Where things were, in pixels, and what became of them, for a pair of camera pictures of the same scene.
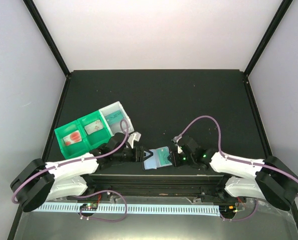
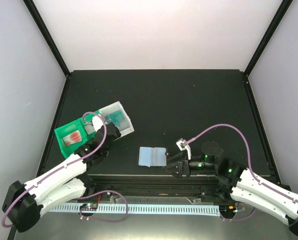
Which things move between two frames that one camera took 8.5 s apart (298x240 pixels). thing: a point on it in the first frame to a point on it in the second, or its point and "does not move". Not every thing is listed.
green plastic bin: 78,137 does not move
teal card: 162,157 to 116,118
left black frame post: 44,28 does not move
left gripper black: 140,158 to 117,135
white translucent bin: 117,120 does not move
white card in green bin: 93,127 does not move
